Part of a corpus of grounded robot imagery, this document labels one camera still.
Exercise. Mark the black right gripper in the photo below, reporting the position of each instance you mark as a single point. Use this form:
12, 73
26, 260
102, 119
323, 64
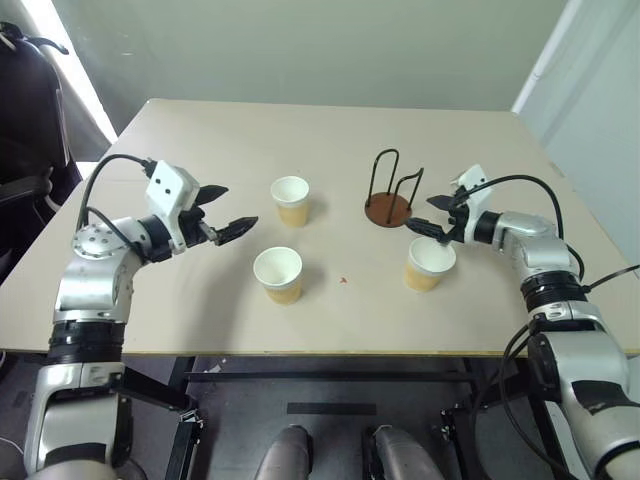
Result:
457, 222

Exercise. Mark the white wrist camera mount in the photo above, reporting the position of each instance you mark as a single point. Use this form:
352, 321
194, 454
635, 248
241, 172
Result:
170, 192
474, 181

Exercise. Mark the grey rounded shape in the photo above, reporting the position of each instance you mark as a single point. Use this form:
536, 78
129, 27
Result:
405, 455
285, 455

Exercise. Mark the black metal table frame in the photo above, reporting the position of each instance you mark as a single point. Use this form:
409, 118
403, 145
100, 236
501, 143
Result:
325, 376

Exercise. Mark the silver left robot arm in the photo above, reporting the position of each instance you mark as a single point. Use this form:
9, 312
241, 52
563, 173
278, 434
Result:
95, 280

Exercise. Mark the white and tan paper cup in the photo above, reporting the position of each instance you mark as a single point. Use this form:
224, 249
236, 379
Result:
277, 270
431, 260
290, 197

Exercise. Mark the white door panel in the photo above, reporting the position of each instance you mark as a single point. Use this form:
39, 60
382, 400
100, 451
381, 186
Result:
590, 75

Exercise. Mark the black office chair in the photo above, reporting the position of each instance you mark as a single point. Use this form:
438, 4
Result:
20, 195
27, 100

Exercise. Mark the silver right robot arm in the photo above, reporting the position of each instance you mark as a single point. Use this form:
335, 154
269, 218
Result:
540, 240

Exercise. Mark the black tape strip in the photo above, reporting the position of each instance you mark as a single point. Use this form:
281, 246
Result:
330, 408

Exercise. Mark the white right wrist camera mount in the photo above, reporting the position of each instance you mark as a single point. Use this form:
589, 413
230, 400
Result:
474, 181

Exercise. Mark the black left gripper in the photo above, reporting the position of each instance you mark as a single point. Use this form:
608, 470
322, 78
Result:
197, 227

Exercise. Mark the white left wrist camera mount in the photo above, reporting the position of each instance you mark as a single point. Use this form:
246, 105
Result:
170, 192

